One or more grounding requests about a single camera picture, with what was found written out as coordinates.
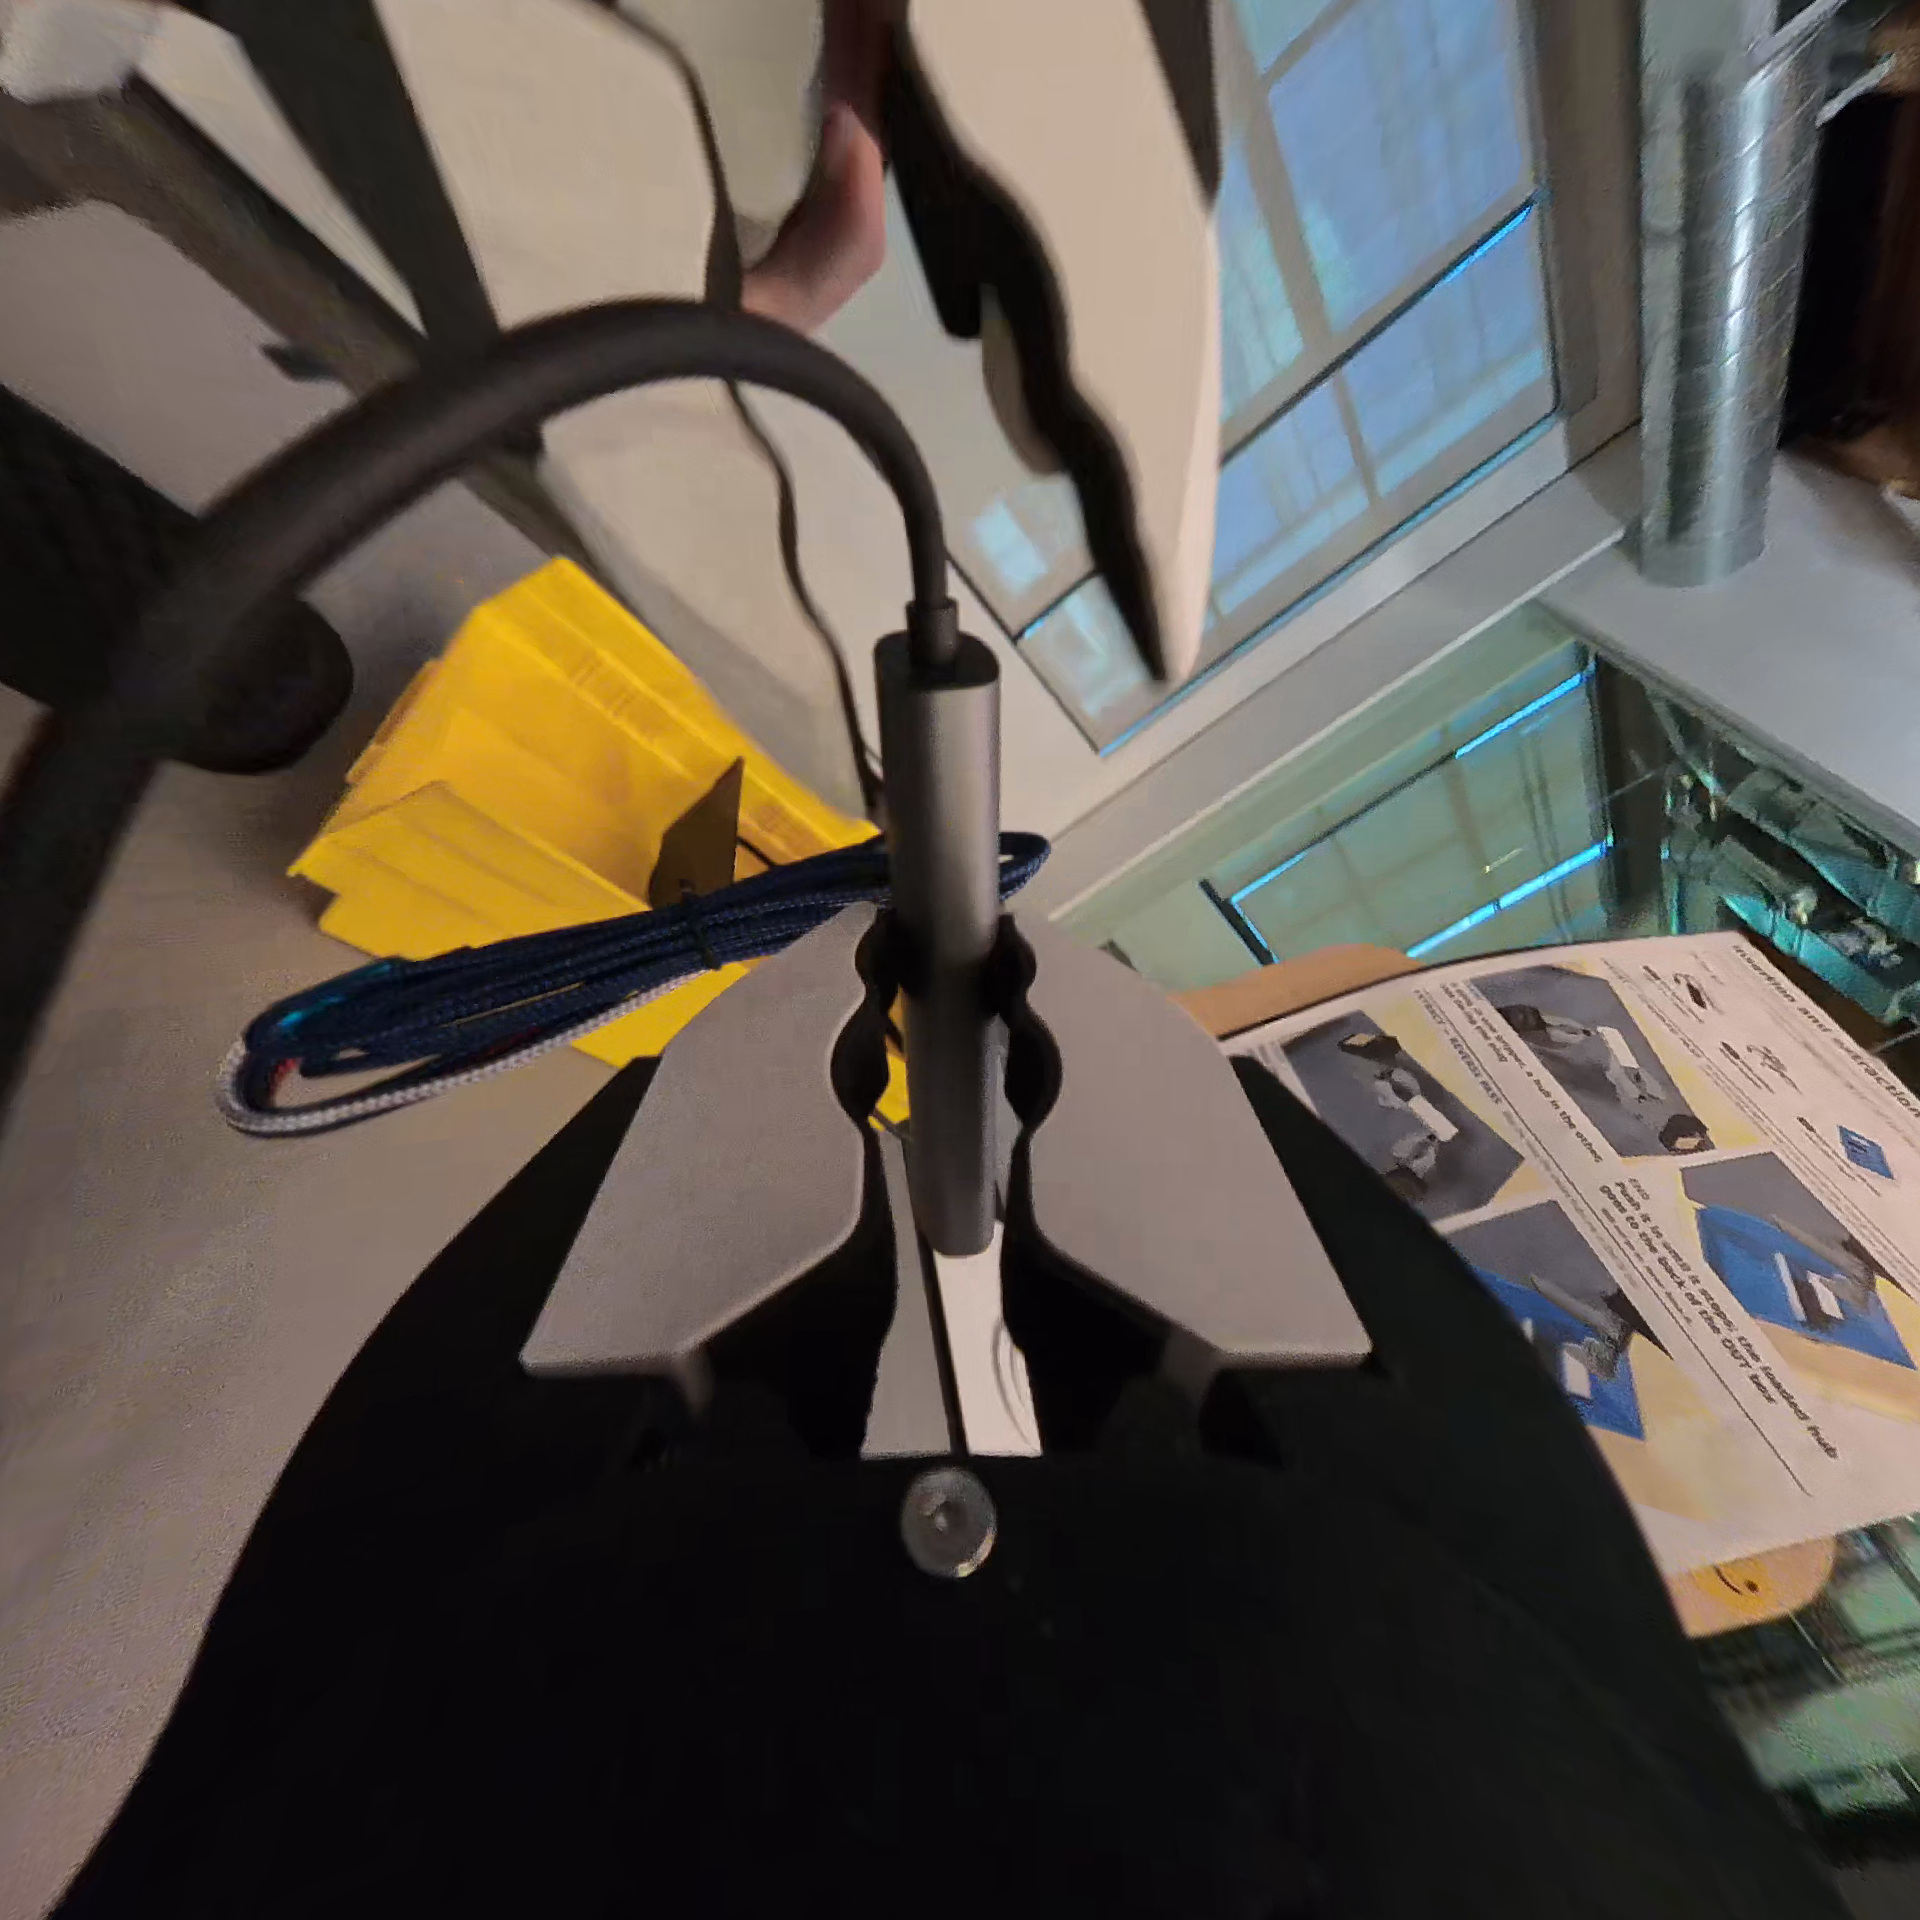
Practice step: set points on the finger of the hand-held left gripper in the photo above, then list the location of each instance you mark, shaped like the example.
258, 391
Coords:
1096, 240

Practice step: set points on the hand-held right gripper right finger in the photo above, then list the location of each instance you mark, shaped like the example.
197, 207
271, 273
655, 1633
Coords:
1201, 1201

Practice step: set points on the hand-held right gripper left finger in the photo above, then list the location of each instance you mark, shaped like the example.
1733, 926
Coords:
720, 1201

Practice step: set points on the yellow plastic bin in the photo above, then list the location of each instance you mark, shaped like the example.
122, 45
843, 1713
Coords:
571, 810

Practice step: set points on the person's left hand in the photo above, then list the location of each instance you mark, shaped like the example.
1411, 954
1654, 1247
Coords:
826, 256

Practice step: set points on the instruction poster board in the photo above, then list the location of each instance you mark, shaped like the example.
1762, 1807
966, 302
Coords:
1621, 1201

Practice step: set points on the black quilted cushion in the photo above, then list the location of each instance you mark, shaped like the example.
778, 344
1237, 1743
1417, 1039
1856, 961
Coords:
121, 600

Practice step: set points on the silver ventilation duct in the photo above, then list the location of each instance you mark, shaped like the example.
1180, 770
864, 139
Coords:
1726, 300

